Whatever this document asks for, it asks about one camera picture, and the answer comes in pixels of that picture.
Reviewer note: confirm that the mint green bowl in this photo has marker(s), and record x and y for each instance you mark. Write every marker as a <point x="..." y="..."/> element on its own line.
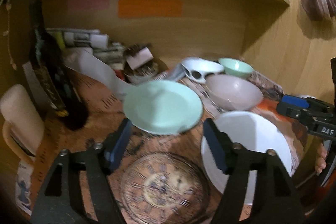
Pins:
<point x="236" y="68"/>

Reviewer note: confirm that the small bowl of trinkets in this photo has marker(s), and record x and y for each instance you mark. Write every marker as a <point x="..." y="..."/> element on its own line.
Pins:
<point x="142" y="74"/>

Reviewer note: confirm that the mint green plate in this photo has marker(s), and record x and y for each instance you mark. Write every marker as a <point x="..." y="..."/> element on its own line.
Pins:
<point x="163" y="107"/>

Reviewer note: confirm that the dark wine bottle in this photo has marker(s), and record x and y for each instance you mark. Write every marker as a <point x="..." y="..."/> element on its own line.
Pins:
<point x="47" y="62"/>

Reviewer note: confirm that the pink mug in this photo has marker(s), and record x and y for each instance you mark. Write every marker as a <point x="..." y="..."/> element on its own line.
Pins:
<point x="23" y="127"/>

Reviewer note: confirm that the stack of newspapers and books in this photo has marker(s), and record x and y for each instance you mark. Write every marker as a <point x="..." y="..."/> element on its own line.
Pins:
<point x="91" y="41"/>

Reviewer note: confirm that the grey paper sheet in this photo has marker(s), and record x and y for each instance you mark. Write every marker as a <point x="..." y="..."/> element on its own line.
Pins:
<point x="85" y="63"/>

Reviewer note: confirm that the white card box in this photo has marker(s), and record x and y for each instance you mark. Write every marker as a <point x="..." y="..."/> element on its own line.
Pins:
<point x="141" y="57"/>

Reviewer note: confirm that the white patterned bowl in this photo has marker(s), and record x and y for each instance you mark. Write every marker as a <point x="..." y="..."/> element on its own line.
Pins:
<point x="196" y="69"/>

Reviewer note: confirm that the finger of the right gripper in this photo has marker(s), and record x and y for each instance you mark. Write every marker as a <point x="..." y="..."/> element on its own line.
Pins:
<point x="296" y="101"/>
<point x="289" y="110"/>

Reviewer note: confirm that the stitch cartoon sticker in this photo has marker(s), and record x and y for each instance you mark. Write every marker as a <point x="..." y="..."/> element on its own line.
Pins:
<point x="23" y="187"/>

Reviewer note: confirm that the white plate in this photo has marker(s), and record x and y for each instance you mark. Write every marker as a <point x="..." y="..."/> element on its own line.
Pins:
<point x="252" y="131"/>

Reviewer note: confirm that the pink-grey bowl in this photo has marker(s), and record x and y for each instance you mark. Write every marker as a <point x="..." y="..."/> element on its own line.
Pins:
<point x="233" y="93"/>

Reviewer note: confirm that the orange sticky note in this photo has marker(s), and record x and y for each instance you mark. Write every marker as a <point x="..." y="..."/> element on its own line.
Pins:
<point x="128" y="9"/>

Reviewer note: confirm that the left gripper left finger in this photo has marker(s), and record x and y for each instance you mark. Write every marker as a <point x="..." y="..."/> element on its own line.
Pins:
<point x="60" y="199"/>

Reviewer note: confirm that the person right hand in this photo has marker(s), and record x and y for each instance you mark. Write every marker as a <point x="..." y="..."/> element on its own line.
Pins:
<point x="320" y="161"/>

